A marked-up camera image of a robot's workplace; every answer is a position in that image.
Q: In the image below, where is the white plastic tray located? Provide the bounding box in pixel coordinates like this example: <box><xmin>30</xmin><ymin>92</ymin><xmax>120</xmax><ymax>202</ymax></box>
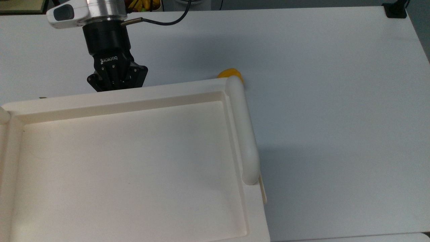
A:
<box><xmin>0</xmin><ymin>76</ymin><xmax>271</xmax><ymax>242</ymax></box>

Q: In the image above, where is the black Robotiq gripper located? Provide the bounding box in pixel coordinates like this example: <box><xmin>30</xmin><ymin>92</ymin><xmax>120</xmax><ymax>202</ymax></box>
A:
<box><xmin>82</xmin><ymin>21</ymin><xmax>148</xmax><ymax>92</ymax></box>

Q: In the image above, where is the black table corner clamp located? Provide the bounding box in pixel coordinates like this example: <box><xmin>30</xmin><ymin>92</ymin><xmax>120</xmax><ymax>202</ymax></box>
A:
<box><xmin>382</xmin><ymin>0</ymin><xmax>410</xmax><ymax>19</ymax></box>

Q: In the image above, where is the dark framed board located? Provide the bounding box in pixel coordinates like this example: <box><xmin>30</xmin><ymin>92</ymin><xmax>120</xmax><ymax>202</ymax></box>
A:
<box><xmin>0</xmin><ymin>0</ymin><xmax>49</xmax><ymax>15</ymax></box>

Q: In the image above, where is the yellow bell pepper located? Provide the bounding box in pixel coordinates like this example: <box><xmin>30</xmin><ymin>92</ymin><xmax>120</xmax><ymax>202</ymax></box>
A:
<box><xmin>217</xmin><ymin>68</ymin><xmax>245</xmax><ymax>88</ymax></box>

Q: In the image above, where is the bowl of toy fruit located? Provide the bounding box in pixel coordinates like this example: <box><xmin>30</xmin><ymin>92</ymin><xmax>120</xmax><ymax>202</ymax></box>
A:
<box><xmin>124</xmin><ymin>0</ymin><xmax>164</xmax><ymax>12</ymax></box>

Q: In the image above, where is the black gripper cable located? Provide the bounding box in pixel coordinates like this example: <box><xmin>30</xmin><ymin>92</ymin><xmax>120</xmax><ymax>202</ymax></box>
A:
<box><xmin>120</xmin><ymin>0</ymin><xmax>192</xmax><ymax>27</ymax></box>

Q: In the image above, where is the cream cabinet carrying handle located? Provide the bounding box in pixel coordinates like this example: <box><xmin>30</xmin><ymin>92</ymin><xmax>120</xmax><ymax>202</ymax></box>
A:
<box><xmin>224</xmin><ymin>76</ymin><xmax>261</xmax><ymax>186</ymax></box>

